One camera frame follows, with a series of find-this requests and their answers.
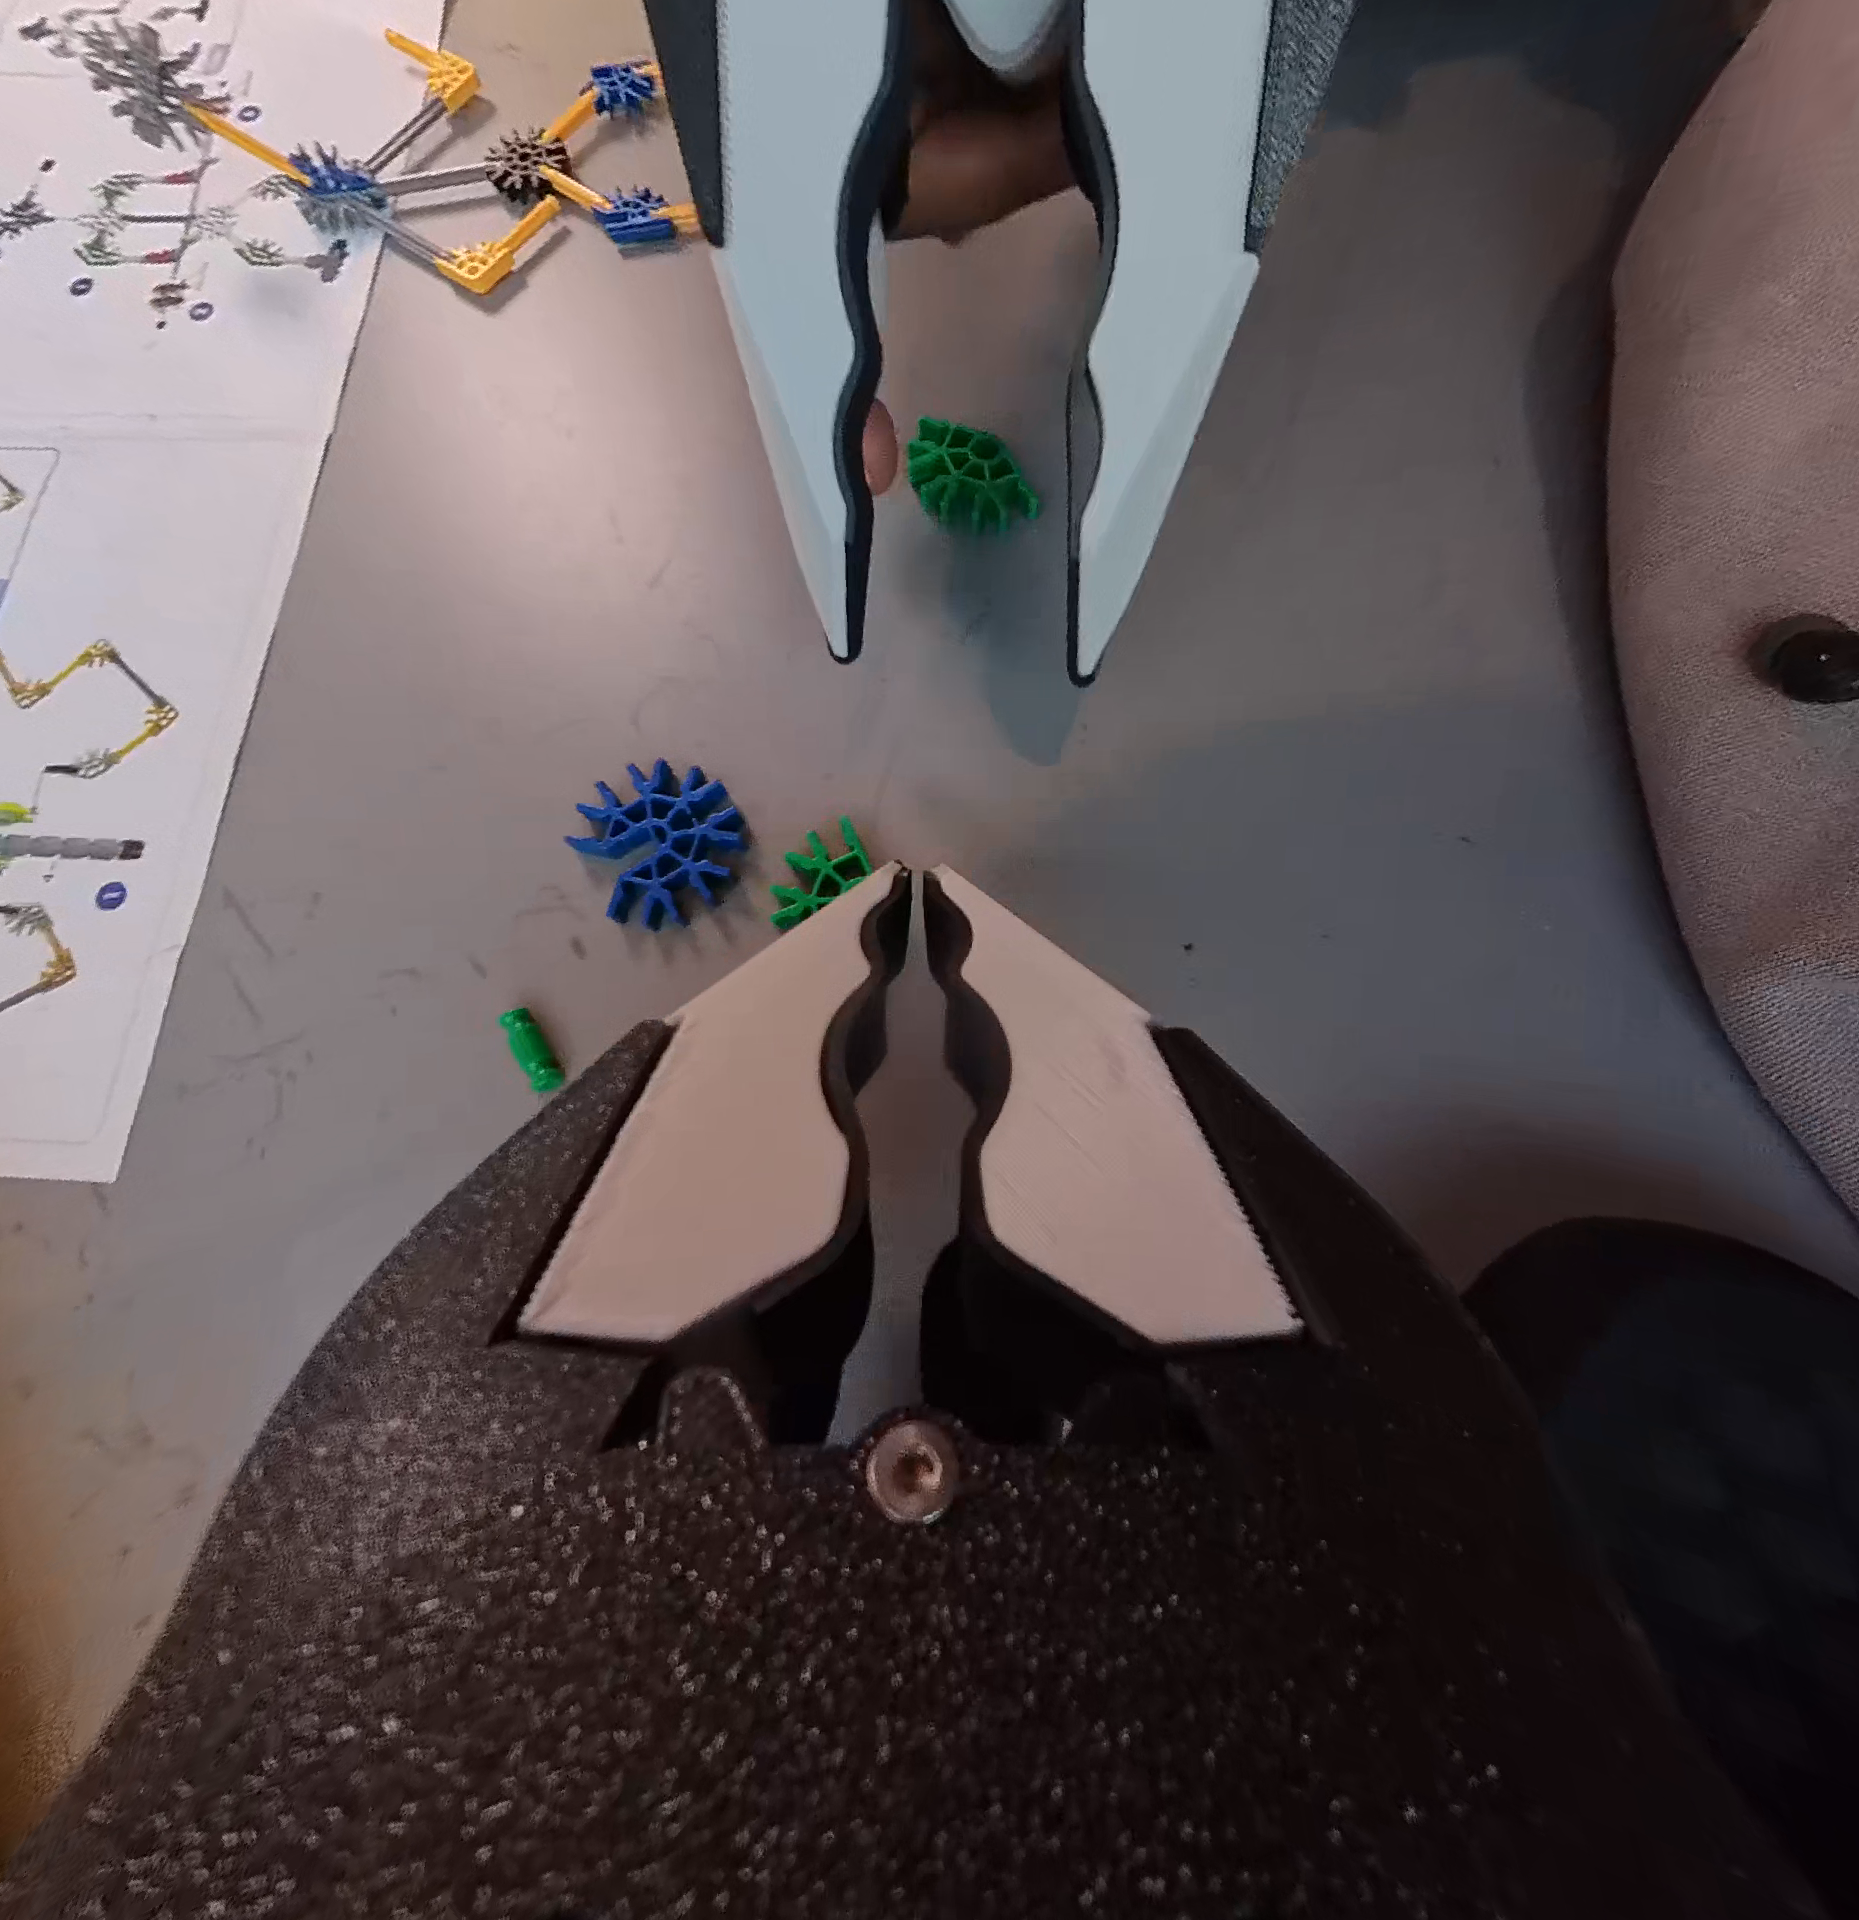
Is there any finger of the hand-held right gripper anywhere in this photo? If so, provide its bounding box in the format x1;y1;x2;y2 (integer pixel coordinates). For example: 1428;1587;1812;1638
710;0;934;666
1060;0;1278;689

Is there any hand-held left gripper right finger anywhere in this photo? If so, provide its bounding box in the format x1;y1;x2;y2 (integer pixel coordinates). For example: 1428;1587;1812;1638
921;867;1306;1444

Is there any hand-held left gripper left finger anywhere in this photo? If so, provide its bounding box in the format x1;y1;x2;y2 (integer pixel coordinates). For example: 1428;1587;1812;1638
517;862;916;1444

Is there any multicolour rod and connector assembly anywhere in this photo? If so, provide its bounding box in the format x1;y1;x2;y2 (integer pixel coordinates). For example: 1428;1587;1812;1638
278;52;706;293

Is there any green fan connector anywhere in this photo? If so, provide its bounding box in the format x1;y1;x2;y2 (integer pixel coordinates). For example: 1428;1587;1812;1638
905;417;1043;537
768;815;880;930

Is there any blue snowflake connector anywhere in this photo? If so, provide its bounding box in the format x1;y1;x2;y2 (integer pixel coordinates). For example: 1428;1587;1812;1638
565;757;756;926

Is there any grey connector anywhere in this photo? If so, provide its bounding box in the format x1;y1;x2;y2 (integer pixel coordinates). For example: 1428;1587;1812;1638
82;21;316;187

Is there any person's right hand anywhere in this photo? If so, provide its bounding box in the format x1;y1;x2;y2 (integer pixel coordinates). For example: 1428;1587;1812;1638
862;66;1094;499

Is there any person's torso in beige sweater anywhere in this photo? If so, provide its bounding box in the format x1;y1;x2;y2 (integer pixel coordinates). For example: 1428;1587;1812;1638
1605;0;1859;1262

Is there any white toy instruction sheet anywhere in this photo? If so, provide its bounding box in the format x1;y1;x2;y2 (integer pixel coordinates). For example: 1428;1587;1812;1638
0;0;452;1184

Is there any black drawstring with toggle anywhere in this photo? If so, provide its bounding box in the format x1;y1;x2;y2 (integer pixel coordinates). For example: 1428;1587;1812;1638
1750;612;1859;708

